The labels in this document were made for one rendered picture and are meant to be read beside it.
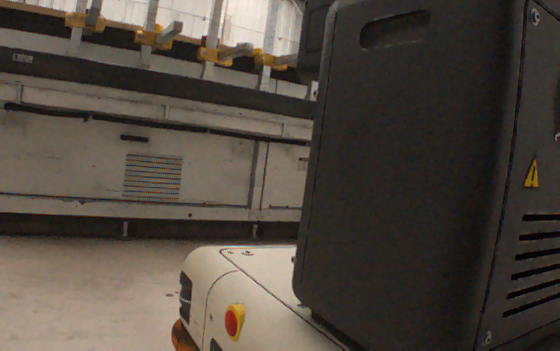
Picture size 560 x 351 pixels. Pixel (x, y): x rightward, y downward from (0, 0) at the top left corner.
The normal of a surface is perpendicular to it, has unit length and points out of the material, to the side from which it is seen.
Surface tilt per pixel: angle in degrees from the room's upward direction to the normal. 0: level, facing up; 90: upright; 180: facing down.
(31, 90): 90
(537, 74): 90
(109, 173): 90
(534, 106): 90
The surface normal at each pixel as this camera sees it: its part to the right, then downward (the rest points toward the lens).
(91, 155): 0.48, 0.11
